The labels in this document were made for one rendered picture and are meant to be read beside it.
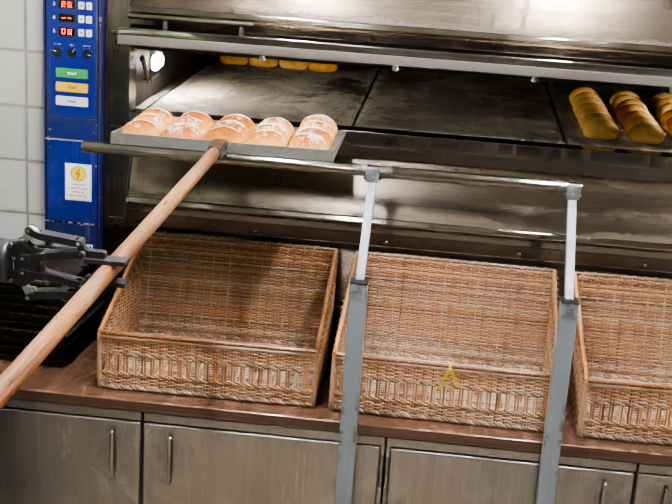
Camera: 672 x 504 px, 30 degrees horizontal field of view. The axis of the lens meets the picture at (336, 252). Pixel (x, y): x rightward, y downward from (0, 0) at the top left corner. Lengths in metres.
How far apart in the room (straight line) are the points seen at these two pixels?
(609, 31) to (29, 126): 1.59
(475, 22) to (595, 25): 0.31
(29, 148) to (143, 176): 0.33
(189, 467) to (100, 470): 0.23
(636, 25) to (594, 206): 0.49
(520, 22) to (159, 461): 1.45
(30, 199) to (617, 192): 1.63
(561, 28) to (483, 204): 0.51
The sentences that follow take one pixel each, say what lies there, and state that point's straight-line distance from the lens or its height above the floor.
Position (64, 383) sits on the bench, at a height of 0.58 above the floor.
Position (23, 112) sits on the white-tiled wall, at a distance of 3.59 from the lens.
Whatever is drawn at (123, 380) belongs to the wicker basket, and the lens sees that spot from 3.17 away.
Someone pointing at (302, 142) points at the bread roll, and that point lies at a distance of 3.05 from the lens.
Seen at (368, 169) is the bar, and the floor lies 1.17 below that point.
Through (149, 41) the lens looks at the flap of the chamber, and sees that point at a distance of 3.29.
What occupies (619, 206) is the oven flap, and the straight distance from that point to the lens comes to 3.46.
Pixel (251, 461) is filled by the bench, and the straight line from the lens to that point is 3.14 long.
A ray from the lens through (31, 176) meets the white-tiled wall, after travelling 3.62.
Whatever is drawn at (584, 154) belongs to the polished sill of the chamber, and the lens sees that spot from 3.40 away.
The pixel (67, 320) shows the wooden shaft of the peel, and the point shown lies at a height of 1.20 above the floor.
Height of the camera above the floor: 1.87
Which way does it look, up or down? 17 degrees down
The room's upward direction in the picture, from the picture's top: 4 degrees clockwise
